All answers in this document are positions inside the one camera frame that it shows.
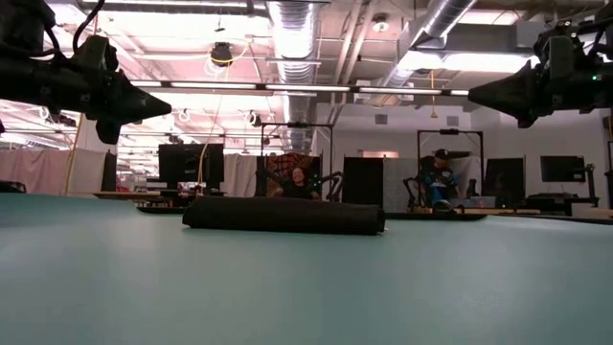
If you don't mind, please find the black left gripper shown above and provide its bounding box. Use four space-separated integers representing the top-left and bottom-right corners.
0 58 173 146

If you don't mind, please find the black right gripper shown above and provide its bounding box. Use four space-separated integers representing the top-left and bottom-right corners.
467 60 613 129

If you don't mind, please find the black towel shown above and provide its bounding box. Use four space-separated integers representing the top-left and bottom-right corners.
181 195 387 237

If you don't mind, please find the narrow black panel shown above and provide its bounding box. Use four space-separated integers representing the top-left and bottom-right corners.
101 150 119 194

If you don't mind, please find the large black monitor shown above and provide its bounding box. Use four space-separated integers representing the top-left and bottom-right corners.
157 142 226 191

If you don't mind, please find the long light strip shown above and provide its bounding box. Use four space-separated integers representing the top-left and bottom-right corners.
128 79 473 98

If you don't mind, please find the black dome fixture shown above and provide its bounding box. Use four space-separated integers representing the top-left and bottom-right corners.
210 41 235 68

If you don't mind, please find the dark desk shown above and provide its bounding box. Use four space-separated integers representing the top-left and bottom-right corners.
524 191 601 218

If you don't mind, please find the person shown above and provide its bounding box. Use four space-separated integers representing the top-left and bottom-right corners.
406 147 462 213
280 165 321 200

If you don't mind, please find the pink curtain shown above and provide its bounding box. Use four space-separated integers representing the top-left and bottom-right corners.
0 147 107 196

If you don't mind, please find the white curtain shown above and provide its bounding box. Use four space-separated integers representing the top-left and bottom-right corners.
223 152 259 198

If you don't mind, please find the grey partition panel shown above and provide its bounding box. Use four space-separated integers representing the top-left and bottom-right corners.
382 157 419 213

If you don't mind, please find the red patterned fabric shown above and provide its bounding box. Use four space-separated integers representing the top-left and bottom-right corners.
265 151 323 197

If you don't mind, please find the black partition panel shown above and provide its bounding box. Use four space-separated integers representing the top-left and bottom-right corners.
342 156 385 210

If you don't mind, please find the green table mat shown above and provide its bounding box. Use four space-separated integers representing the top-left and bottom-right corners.
0 193 613 345

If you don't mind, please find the grey rectangular duct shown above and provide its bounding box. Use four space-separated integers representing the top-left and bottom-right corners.
444 21 540 54

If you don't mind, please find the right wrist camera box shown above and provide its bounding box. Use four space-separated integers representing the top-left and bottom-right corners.
533 21 579 81

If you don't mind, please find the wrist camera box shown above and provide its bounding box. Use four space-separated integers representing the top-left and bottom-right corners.
71 34 120 73
533 21 579 81

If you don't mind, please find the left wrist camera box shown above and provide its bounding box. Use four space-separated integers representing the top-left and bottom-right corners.
71 34 120 73

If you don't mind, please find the black frame stand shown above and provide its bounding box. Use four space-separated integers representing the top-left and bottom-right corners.
415 127 485 210
260 122 335 202

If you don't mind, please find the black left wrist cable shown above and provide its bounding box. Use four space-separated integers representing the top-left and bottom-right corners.
70 0 107 55

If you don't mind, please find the silver round duct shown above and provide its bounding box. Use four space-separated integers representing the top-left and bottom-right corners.
382 0 480 100
266 0 320 154

